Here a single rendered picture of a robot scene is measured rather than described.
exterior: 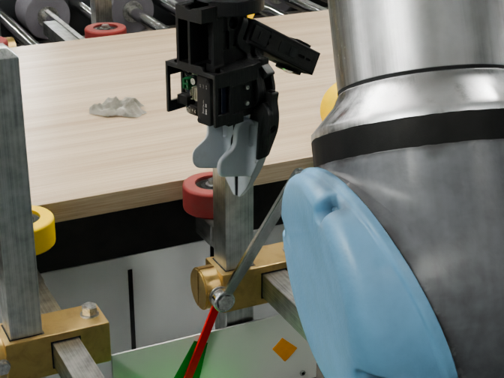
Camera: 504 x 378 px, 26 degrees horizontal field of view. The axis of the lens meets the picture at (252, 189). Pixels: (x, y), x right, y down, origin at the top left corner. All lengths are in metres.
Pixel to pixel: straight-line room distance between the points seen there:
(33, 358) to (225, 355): 0.23
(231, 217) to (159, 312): 0.32
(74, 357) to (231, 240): 0.22
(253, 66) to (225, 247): 0.26
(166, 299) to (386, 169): 1.04
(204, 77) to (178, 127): 0.57
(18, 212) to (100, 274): 0.33
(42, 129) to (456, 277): 1.20
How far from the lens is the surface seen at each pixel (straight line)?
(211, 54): 1.04
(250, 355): 1.31
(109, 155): 1.50
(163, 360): 1.26
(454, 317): 0.47
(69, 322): 1.22
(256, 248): 1.20
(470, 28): 0.50
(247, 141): 1.09
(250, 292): 1.26
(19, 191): 1.12
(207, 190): 1.36
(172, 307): 1.51
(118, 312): 1.48
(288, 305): 1.21
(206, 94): 1.03
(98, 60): 1.94
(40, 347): 1.20
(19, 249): 1.15
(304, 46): 1.12
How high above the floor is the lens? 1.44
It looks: 23 degrees down
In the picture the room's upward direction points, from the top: straight up
